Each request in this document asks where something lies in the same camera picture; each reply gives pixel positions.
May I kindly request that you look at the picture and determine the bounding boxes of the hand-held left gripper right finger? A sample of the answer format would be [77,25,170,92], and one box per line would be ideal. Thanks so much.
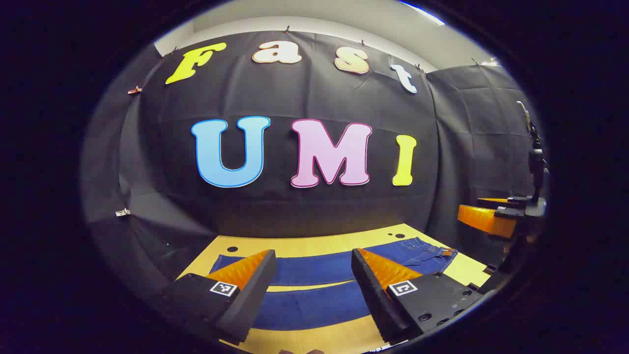
[351,247,485,345]

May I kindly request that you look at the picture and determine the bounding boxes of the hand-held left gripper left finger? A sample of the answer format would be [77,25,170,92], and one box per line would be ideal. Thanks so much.
[160,249,277,346]

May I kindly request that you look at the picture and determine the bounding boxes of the blue denim jeans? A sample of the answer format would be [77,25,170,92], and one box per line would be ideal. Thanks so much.
[209,237,458,331]

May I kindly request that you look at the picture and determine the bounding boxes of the black backdrop cloth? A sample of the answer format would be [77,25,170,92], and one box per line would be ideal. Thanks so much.
[81,30,548,295]

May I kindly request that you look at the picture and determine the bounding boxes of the white ceiling light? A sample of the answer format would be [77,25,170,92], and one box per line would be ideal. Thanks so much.
[400,0,445,25]

